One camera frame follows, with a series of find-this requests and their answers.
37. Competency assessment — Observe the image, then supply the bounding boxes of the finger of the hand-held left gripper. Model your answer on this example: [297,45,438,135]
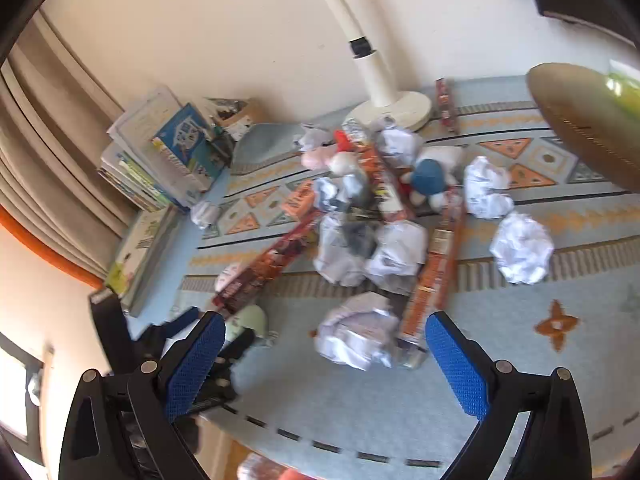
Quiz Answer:
[167,306,202,342]
[187,332,257,416]

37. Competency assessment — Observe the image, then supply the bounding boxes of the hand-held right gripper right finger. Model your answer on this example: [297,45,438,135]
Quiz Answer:
[424,311,593,480]

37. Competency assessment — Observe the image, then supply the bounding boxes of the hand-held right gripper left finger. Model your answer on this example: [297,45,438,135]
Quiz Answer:
[59,311,227,480]

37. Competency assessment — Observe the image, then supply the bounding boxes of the pale green plush toy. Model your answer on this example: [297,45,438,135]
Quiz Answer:
[224,304,280,350]

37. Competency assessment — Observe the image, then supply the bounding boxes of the long orange red box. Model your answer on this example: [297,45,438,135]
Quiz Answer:
[399,187,467,357]

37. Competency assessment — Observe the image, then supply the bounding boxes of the long dark red box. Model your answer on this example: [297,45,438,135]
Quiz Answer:
[211,209,327,317]

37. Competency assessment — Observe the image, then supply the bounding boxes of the grey cloth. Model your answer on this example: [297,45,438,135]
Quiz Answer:
[336,172,380,257]

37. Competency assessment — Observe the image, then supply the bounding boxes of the small orange box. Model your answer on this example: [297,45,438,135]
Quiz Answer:
[281,181,317,222]

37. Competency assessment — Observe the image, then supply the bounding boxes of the pink plush toy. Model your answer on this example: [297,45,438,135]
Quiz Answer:
[301,130,358,177]

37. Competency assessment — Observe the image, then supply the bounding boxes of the gold ribbed bowl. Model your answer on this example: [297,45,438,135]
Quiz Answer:
[526,62,640,193]

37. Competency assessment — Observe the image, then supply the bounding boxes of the blue patterned rug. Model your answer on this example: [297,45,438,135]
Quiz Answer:
[125,74,640,476]

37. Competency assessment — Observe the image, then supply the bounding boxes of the green white picture book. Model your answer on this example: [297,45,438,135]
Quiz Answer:
[106,207,178,317]

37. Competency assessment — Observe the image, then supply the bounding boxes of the red shiny packet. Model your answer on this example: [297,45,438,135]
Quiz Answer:
[236,452,303,480]

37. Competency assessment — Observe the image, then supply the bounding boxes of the blue white plush toy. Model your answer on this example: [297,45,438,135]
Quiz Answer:
[399,144,467,211]

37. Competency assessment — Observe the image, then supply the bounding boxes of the stack of books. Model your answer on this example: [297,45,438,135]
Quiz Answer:
[97,85,231,213]

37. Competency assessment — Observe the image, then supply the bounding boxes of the beige curtain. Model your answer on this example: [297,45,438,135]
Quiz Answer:
[0,10,138,286]

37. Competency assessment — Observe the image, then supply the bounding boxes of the cardboard box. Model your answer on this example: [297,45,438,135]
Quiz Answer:
[204,96,268,141]

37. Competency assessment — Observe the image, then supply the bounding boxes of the white fan stand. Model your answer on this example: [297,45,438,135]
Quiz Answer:
[295,0,433,133]

